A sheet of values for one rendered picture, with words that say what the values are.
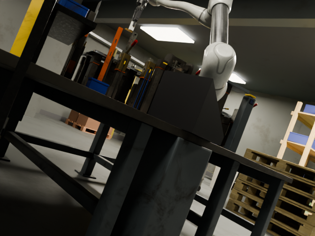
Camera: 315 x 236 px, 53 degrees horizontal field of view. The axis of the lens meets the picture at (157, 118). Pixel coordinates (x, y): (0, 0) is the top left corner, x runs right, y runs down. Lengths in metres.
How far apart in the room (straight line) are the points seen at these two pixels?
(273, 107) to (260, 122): 0.54
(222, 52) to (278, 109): 7.67
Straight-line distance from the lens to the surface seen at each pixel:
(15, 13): 6.51
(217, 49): 1.63
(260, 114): 9.41
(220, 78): 1.67
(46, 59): 6.72
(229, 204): 4.77
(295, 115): 6.30
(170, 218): 1.72
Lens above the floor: 0.64
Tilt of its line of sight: 3 degrees up
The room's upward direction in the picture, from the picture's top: 22 degrees clockwise
